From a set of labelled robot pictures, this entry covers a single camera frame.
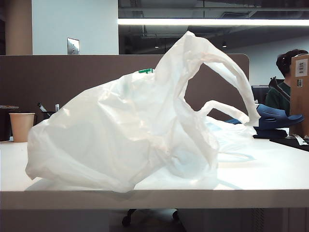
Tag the white translucent plastic bag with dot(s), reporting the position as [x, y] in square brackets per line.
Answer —
[96, 145]

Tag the long ceiling light strip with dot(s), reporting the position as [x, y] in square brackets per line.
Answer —
[169, 21]

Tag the silver pen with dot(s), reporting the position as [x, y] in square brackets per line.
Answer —
[57, 107]

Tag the black pen holder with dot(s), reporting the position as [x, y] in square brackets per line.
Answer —
[47, 116]

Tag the black computer monitor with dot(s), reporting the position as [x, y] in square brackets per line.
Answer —
[260, 93]

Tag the brown desk partition panel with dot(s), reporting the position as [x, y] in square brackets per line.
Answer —
[48, 79]

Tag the black marker pen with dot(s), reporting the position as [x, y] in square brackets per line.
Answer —
[42, 107]

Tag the blue rubber slipper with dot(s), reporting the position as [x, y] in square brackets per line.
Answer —
[270, 133]
[277, 116]

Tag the person in green shirt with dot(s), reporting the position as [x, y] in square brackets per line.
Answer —
[277, 101]

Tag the black grey diagonal bar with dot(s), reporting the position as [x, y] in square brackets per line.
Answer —
[280, 89]

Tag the beige paper cup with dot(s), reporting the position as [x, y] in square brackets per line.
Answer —
[20, 126]

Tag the black desk mat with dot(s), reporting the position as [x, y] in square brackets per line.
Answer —
[289, 142]

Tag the brown cardboard box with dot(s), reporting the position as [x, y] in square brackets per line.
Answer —
[299, 108]

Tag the white wrapped packet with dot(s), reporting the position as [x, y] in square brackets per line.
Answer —
[299, 139]

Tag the black lidded container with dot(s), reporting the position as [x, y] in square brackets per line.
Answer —
[6, 123]

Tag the beige building column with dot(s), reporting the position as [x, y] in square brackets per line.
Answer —
[18, 26]

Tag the metal wall switch plate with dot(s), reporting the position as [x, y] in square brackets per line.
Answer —
[73, 46]

